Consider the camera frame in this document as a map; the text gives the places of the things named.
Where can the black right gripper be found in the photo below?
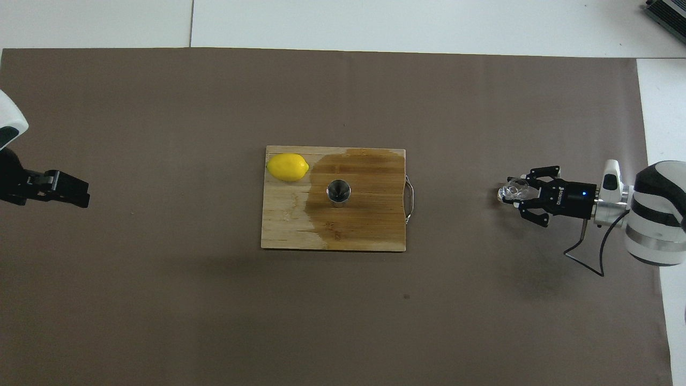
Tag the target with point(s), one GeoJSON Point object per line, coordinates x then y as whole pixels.
{"type": "Point", "coordinates": [571, 199]}

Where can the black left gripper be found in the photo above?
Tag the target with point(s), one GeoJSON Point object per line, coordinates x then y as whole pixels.
{"type": "Point", "coordinates": [10, 177]}

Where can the small clear glass cup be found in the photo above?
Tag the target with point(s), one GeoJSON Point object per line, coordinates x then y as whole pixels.
{"type": "Point", "coordinates": [514, 188]}

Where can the steel double jigger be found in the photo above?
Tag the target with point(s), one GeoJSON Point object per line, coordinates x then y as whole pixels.
{"type": "Point", "coordinates": [338, 193]}

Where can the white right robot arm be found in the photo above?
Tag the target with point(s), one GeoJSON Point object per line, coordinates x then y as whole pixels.
{"type": "Point", "coordinates": [656, 214]}

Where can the wooden cutting board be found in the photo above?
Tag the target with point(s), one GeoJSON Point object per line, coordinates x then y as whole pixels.
{"type": "Point", "coordinates": [375, 225]}

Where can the yellow lemon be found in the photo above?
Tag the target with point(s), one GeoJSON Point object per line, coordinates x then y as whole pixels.
{"type": "Point", "coordinates": [288, 167]}

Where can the grey metal device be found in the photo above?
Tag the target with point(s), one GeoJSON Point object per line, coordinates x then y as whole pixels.
{"type": "Point", "coordinates": [670, 13]}

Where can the brown table mat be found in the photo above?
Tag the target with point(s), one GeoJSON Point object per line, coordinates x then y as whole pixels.
{"type": "Point", "coordinates": [321, 321]}

